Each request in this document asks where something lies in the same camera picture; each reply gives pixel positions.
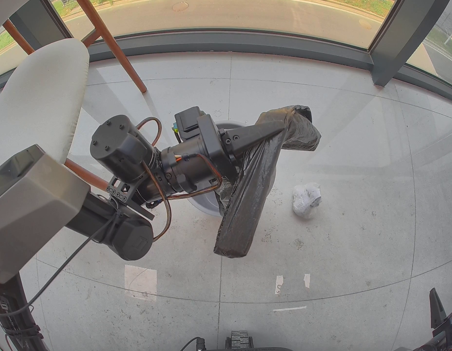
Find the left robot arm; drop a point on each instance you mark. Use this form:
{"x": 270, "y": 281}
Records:
{"x": 36, "y": 196}

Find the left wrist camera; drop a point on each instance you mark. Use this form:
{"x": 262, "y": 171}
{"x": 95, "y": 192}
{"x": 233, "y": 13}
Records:
{"x": 187, "y": 121}

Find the crumpled white paper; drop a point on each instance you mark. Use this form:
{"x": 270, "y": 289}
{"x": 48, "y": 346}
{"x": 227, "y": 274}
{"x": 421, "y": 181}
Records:
{"x": 306, "y": 199}

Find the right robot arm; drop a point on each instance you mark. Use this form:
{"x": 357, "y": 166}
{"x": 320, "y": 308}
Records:
{"x": 441, "y": 346}

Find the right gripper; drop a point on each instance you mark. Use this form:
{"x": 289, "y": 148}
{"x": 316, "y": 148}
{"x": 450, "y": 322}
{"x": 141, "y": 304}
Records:
{"x": 449, "y": 329}

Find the white cushioned wooden chair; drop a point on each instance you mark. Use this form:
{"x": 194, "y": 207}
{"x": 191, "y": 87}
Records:
{"x": 39, "y": 97}

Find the window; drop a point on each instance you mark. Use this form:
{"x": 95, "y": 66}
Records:
{"x": 229, "y": 16}

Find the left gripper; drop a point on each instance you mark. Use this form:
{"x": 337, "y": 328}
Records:
{"x": 191, "y": 163}

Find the white trash bin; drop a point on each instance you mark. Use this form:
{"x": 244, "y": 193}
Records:
{"x": 206, "y": 203}

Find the black plastic bag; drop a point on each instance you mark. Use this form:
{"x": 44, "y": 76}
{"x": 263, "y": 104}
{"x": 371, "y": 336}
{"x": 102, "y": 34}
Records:
{"x": 248, "y": 188}

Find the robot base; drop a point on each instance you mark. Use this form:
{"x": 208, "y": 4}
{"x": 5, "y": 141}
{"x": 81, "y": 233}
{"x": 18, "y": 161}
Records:
{"x": 240, "y": 340}

